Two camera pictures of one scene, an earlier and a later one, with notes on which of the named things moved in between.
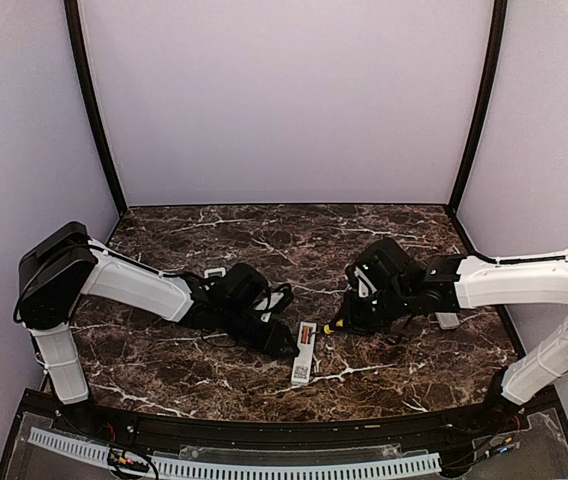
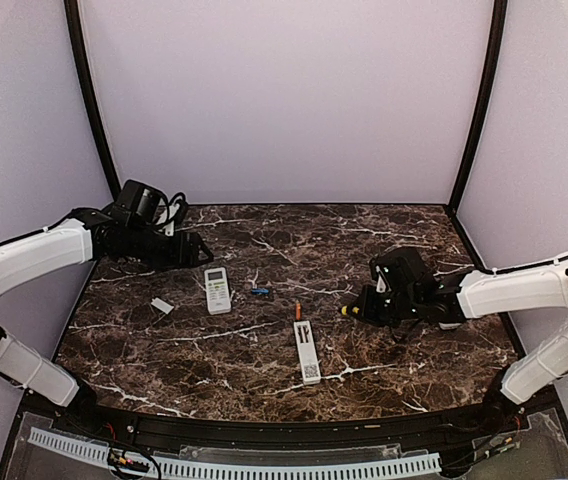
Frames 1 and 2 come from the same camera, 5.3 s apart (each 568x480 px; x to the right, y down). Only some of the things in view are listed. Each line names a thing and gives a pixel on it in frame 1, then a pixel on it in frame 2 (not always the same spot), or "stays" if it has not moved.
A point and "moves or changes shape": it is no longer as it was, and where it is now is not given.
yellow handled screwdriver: (327, 330) moves or changes shape
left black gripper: (271, 343) -> (181, 260)
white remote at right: (447, 320) stays
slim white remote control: (302, 364) moves or changes shape
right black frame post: (483, 105) stays
